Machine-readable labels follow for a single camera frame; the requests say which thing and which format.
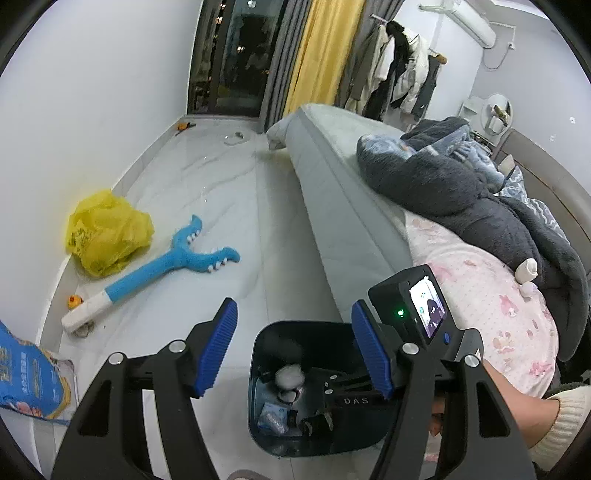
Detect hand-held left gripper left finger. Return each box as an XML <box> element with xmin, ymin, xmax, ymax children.
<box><xmin>51</xmin><ymin>298</ymin><xmax>238</xmax><ymax>480</ymax></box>

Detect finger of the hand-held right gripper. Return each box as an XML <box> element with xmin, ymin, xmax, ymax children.
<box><xmin>318</xmin><ymin>394</ymin><xmax>386</xmax><ymax>432</ymax></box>
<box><xmin>322</xmin><ymin>368</ymin><xmax>376</xmax><ymax>396</ymax></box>

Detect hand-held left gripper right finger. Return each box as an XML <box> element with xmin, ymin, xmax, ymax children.
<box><xmin>351</xmin><ymin>299</ymin><xmax>536</xmax><ymax>480</ymax></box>

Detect dark trash bin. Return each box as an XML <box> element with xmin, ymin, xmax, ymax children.
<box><xmin>248</xmin><ymin>320</ymin><xmax>394</xmax><ymax>459</ymax></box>

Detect black box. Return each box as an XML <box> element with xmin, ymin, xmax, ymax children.
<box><xmin>300</xmin><ymin>413</ymin><xmax>335</xmax><ymax>437</ymax></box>

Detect clear plastic wrapper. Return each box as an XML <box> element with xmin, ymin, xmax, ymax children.
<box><xmin>257</xmin><ymin>401</ymin><xmax>290</xmax><ymax>435</ymax></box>

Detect person's right forearm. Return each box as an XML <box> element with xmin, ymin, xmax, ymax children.
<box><xmin>480</xmin><ymin>360</ymin><xmax>591</xmax><ymax>472</ymax></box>

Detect person's right hand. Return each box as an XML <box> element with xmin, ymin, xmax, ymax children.
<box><xmin>428</xmin><ymin>399</ymin><xmax>447</xmax><ymax>437</ymax></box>

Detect pink printed bedsheet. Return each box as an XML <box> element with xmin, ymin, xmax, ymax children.
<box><xmin>404</xmin><ymin>217</ymin><xmax>560</xmax><ymax>398</ymax></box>

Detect blue toy grabber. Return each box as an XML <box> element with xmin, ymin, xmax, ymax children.
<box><xmin>61</xmin><ymin>213</ymin><xmax>242</xmax><ymax>334</ymax></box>

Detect grey bed mattress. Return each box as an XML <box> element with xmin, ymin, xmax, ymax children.
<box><xmin>265</xmin><ymin>104</ymin><xmax>416</xmax><ymax>326</ymax></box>

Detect dark grey fleece blanket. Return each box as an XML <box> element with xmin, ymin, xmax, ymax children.
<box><xmin>369</xmin><ymin>117</ymin><xmax>591</xmax><ymax>366</ymax></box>

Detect yellow plastic bag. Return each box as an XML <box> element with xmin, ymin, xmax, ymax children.
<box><xmin>65</xmin><ymin>189</ymin><xmax>155</xmax><ymax>278</ymax></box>

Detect patterned bed linen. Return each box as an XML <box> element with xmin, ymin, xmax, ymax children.
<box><xmin>499</xmin><ymin>165</ymin><xmax>570</xmax><ymax>241</ymax></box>

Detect blue printed bag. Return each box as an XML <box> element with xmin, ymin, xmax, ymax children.
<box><xmin>0</xmin><ymin>320</ymin><xmax>75</xmax><ymax>422</ymax></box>

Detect padded bed headboard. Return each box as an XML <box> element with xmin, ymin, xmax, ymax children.
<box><xmin>494</xmin><ymin>129</ymin><xmax>591</xmax><ymax>261</ymax></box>

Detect dark grey hanging garment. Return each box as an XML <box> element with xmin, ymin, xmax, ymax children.
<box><xmin>411</xmin><ymin>55</ymin><xmax>442</xmax><ymax>121</ymax></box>

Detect round white mirror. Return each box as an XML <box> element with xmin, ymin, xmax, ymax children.
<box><xmin>481</xmin><ymin>93</ymin><xmax>513</xmax><ymax>136</ymax></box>

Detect white puffy coat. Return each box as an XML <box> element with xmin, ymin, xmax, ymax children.
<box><xmin>392</xmin><ymin>34</ymin><xmax>431</xmax><ymax>112</ymax></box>

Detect beige hanging garment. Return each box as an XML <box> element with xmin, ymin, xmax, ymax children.
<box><xmin>344</xmin><ymin>23</ymin><xmax>393</xmax><ymax>112</ymax></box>

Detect black hanging garment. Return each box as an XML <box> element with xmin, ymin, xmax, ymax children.
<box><xmin>369</xmin><ymin>21</ymin><xmax>417</xmax><ymax>117</ymax></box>

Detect yellow curtain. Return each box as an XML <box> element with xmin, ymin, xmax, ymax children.
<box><xmin>283</xmin><ymin>0</ymin><xmax>368</xmax><ymax>116</ymax></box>

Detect grey curtain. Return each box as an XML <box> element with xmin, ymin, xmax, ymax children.
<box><xmin>261</xmin><ymin>0</ymin><xmax>317</xmax><ymax>133</ymax></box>
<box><xmin>335</xmin><ymin>0</ymin><xmax>403</xmax><ymax>110</ymax></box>

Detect white air conditioner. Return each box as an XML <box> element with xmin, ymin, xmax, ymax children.
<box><xmin>418</xmin><ymin>0</ymin><xmax>498</xmax><ymax>48</ymax></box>

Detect glass balcony door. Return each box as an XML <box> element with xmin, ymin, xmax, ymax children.
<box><xmin>187</xmin><ymin>0</ymin><xmax>290</xmax><ymax>119</ymax></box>

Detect metal clothes rail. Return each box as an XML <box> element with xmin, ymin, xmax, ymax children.
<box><xmin>370</xmin><ymin>14</ymin><xmax>450</xmax><ymax>59</ymax></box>

